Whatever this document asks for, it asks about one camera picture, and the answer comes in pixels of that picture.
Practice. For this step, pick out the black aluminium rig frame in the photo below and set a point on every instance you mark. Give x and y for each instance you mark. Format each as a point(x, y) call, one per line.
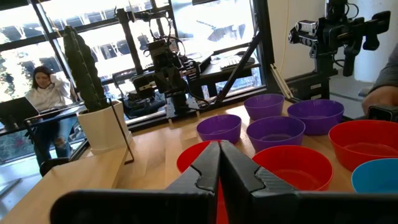
point(264, 46)

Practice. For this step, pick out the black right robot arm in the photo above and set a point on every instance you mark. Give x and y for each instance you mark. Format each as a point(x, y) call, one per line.
point(178, 105)

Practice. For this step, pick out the black laptop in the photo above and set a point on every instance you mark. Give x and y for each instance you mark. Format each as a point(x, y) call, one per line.
point(17, 109)

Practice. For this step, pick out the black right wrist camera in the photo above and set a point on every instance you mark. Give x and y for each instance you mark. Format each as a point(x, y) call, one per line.
point(157, 48)

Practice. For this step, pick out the black boom stand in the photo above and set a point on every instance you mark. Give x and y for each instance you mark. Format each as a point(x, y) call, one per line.
point(129, 43)

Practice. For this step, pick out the black window frame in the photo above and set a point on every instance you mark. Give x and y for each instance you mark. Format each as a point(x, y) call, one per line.
point(18, 43)

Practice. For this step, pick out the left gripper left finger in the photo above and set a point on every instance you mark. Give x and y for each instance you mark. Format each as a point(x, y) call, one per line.
point(140, 208)

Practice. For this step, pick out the black side desk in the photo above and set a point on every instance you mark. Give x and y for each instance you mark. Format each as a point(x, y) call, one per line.
point(217, 74)

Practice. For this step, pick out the person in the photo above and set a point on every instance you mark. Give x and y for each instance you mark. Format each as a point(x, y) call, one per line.
point(49, 96)

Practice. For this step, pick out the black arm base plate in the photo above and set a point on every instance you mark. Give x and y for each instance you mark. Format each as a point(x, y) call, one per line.
point(183, 113)

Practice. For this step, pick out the black round seat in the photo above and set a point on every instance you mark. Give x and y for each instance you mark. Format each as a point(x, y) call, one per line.
point(53, 165)

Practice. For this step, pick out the white flat keyboard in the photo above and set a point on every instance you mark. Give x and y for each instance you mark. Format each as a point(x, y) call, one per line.
point(233, 62)

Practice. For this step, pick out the green columnar cactus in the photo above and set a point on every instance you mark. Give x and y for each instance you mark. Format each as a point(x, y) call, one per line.
point(82, 68)

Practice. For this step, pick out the silver aluminium bracket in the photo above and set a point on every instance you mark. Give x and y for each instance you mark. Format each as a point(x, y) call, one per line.
point(280, 81)

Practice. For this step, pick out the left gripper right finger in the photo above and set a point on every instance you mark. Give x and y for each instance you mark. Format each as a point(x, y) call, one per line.
point(280, 208)

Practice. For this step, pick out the red plastic mini bowl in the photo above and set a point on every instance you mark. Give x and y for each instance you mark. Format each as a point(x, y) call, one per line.
point(363, 146)
point(292, 171)
point(192, 155)
point(222, 205)

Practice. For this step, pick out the purple plastic mini bowl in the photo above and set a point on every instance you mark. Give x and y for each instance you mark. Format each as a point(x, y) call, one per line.
point(219, 129)
point(315, 116)
point(264, 107)
point(275, 133)

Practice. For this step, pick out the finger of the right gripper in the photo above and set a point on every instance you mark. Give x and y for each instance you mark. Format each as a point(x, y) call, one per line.
point(174, 84)
point(165, 84)

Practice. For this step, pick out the blue plastic mini bowl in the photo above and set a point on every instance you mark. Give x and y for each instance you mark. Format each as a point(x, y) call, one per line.
point(377, 177)

